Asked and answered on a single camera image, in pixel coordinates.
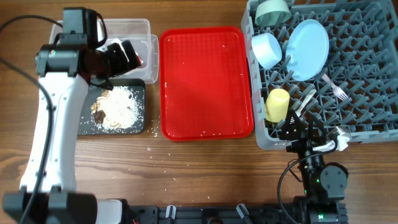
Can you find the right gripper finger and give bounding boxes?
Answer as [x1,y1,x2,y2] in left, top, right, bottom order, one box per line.
[279,110,302,141]
[308,114,325,137]

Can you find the yellow plastic cup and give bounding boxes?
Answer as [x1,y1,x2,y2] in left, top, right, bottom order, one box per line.
[265,88,290,123]

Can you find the white plastic fork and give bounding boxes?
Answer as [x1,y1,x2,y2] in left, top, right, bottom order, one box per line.
[322,73,348,101]

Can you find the rice and food scraps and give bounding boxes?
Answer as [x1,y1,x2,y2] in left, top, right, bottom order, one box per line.
[90,86,145,133]

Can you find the light blue plate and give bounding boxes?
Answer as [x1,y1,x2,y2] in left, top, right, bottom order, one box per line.
[285,19,330,81]

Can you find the light blue bowl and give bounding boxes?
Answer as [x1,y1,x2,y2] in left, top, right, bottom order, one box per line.
[251,33,282,69]

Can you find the green bowl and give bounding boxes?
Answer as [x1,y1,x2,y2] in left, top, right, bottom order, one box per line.
[254,0,291,26]

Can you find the white plastic spoon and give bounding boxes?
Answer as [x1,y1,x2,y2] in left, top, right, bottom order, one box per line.
[295,89,317,117]

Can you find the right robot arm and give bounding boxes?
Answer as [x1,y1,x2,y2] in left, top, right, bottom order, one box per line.
[277,110,350,223]

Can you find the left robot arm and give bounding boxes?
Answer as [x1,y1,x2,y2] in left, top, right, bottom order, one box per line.
[2,41,141,223]

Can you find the grey dishwasher rack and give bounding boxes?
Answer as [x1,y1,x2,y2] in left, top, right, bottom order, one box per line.
[241,1,397,150]

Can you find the clear plastic bin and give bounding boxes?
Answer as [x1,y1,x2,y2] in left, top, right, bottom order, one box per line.
[49,18,160,85]

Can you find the black plastic tray bin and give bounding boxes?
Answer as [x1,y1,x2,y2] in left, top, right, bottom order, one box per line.
[78,79,146,136]

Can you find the red serving tray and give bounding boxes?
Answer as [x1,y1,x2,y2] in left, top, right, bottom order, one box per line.
[159,26,254,141]

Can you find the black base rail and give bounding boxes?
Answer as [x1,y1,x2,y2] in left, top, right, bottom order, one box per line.
[124,203,348,224]

